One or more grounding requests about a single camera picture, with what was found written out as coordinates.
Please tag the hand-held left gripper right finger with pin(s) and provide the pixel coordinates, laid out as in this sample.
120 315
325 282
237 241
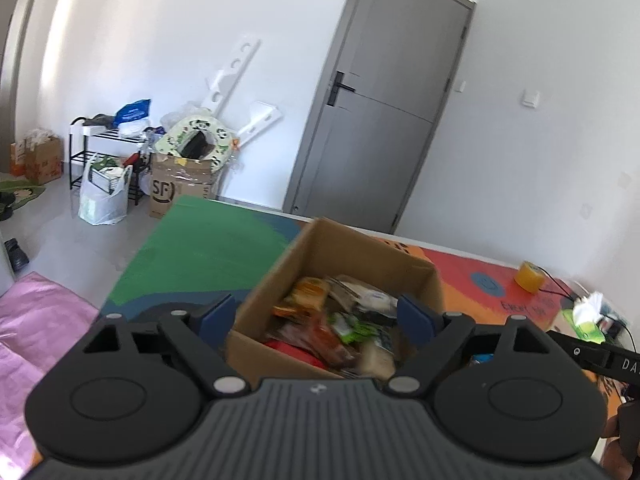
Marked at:
415 321

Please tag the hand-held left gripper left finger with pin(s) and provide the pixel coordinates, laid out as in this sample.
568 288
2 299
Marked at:
220 314

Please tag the pile of snack packets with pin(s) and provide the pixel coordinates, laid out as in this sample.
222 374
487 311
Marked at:
330 325

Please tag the brown cardboard box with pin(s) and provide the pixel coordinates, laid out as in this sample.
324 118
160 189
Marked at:
350 252

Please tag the person's right hand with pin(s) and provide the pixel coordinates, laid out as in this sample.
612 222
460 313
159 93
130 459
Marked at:
611 452

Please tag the green tissue pack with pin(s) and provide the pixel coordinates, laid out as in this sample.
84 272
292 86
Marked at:
587 327

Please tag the colourful play mat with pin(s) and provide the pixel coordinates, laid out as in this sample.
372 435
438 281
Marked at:
210 255

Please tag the blue snack packet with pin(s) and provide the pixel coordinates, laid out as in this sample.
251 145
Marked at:
481 359

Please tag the yellow tape roll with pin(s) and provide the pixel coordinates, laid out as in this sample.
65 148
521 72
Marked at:
529 276

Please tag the taped printed cardboard box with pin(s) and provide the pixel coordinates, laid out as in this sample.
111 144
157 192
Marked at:
170 192

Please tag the white plastic bag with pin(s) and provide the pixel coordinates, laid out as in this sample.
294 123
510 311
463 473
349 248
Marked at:
102 205

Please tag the pink blanket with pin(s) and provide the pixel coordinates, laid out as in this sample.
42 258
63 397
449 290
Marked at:
35 325

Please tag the short white board with holes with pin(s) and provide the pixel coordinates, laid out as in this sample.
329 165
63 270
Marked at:
262 117

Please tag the crumpled clear plastic bag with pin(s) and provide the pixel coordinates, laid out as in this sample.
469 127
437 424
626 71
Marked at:
180 114

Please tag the black shoe rack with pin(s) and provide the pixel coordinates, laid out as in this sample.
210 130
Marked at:
75 160

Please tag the black shoe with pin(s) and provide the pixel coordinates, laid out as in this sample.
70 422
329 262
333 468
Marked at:
16 254

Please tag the grey door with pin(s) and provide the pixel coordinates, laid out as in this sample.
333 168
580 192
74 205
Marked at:
385 110

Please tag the blue plastic bag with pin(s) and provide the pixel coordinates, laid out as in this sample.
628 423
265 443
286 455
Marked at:
132 112

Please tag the green floor rug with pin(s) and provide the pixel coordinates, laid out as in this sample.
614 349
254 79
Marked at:
25 195

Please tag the small orange cardboard box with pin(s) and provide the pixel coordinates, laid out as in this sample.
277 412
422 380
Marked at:
42 162

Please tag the long white board with holes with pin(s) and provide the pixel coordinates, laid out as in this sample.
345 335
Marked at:
232 72

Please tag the white light switch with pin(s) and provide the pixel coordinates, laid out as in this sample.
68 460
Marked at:
530 97

